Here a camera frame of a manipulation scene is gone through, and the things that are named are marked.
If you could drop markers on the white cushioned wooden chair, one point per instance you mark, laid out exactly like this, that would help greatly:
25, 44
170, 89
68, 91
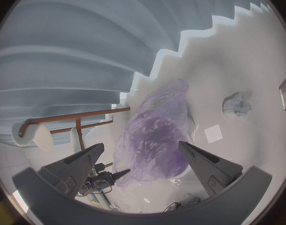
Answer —
28, 135

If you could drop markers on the crumpled white paper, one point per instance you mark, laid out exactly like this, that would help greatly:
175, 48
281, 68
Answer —
236, 105

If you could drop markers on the purple plastic bag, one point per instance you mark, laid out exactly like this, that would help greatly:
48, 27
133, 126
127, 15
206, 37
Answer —
152, 125

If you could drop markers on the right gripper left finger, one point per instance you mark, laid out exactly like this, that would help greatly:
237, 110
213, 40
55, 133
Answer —
72, 172

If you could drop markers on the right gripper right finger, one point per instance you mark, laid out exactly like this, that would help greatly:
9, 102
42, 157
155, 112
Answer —
210, 172

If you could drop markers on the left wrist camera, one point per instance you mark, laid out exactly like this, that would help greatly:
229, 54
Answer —
100, 167

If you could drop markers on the pale blue curtain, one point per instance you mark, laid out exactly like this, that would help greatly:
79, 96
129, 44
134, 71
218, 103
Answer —
86, 43

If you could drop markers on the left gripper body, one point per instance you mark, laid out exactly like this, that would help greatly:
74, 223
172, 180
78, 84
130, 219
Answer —
102, 181

